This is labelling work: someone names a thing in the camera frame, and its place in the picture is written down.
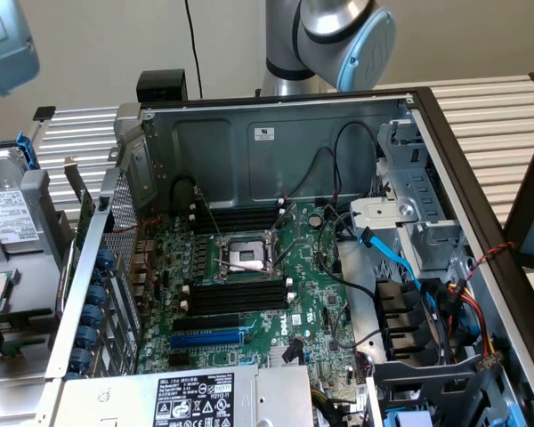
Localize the silver CPU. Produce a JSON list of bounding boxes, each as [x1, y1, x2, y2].
[[0, 268, 21, 312]]

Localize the silver hard disk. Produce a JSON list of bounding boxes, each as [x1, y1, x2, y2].
[[0, 146, 44, 254]]

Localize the blue slot retainer knob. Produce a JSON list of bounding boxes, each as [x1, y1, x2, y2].
[[76, 324, 100, 347], [82, 284, 108, 308], [95, 247, 117, 270], [79, 304, 103, 326], [70, 347, 93, 370]]

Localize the grey parts rack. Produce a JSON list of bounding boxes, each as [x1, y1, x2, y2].
[[0, 168, 79, 383]]

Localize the green graphics card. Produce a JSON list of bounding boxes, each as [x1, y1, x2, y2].
[[63, 155, 97, 294]]

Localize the blue disk caddy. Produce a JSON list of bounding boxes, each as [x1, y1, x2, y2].
[[15, 130, 40, 173]]

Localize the short black expansion slot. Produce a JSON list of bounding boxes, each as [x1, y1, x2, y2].
[[167, 352, 198, 368]]

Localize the long black expansion slot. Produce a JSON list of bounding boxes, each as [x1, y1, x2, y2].
[[172, 312, 241, 334]]

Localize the blue expansion slot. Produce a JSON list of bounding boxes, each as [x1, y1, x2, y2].
[[168, 331, 245, 351]]

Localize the CPU socket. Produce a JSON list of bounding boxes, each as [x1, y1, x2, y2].
[[215, 233, 279, 284]]

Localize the black box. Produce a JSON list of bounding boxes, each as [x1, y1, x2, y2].
[[135, 68, 189, 103]]

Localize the open grey PC case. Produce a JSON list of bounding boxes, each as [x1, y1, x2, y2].
[[44, 86, 534, 427]]

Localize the small silver heatsink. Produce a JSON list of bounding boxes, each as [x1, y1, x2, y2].
[[268, 345, 295, 367]]

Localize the silver power supply unit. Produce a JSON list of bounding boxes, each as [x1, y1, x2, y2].
[[48, 365, 315, 427]]

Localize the silver socket cover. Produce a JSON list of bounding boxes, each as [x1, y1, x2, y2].
[[269, 203, 303, 264]]

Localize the green motherboard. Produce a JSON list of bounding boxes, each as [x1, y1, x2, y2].
[[135, 202, 370, 392]]

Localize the silver disk bay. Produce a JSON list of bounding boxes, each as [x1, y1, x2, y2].
[[349, 118, 468, 277]]

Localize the black plastic air shroud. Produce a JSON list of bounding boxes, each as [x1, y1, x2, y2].
[[373, 276, 435, 362]]

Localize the dark framed side panel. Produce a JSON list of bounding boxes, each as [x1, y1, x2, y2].
[[503, 104, 534, 270]]

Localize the thin red wire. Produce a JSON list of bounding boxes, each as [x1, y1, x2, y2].
[[108, 214, 165, 286]]

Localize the looped black wire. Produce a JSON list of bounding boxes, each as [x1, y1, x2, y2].
[[169, 174, 198, 222]]

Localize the thin black wall cable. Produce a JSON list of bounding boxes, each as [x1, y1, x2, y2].
[[183, 0, 205, 100]]

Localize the curved black wire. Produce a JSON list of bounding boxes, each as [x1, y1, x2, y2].
[[317, 211, 379, 298]]

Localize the thin black fan wire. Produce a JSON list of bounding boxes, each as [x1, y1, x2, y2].
[[282, 120, 380, 201]]

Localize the blue flat wire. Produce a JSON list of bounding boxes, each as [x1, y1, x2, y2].
[[357, 225, 440, 312]]

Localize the blue plastic bracket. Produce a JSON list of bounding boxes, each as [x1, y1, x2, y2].
[[384, 408, 433, 427]]

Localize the yellow power wire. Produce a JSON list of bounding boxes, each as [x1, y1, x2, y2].
[[460, 287, 498, 352]]

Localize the red power wire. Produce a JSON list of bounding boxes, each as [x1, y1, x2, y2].
[[449, 293, 493, 355]]

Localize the twisted red black wire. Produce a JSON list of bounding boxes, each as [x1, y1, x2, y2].
[[465, 241, 516, 282]]

